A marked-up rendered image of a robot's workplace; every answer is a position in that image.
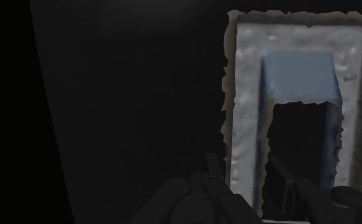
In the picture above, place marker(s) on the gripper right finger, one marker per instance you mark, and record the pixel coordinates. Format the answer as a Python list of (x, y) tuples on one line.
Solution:
[(317, 201)]

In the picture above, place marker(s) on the white framed window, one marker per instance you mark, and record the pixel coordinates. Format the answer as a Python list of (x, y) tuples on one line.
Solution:
[(248, 93)]

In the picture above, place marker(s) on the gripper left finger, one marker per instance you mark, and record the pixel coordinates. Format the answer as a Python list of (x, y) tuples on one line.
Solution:
[(224, 201)]

